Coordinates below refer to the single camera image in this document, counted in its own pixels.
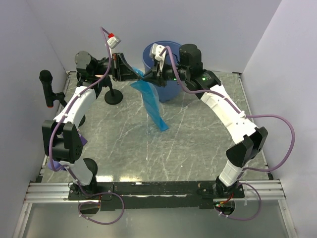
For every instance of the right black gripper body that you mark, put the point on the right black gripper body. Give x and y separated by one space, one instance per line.
168 74

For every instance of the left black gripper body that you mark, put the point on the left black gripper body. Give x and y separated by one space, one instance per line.
114 67

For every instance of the blue trash bag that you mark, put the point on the blue trash bag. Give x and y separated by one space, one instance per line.
150 100

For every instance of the blue plastic trash bin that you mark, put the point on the blue plastic trash bin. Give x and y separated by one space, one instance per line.
172 88

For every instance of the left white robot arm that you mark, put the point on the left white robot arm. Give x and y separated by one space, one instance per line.
62 142

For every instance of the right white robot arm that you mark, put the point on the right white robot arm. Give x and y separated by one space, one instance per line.
194 79

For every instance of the beige microphone on stand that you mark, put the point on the beige microphone on stand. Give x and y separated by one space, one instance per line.
112 96

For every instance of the black microphone on stand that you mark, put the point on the black microphone on stand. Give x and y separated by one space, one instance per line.
46 79

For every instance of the purple clear box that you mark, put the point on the purple clear box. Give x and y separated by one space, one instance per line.
83 139

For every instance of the purple microphone on stand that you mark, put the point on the purple microphone on stand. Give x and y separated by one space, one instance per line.
80 168

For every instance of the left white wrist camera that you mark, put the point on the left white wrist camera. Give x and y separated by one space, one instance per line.
113 40

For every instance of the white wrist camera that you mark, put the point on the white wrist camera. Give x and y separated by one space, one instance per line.
158 53
113 40

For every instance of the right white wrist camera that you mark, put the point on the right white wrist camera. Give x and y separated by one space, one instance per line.
158 53

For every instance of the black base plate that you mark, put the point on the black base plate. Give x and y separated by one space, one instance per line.
156 194

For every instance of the aluminium rail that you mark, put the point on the aluminium rail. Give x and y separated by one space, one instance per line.
59 192

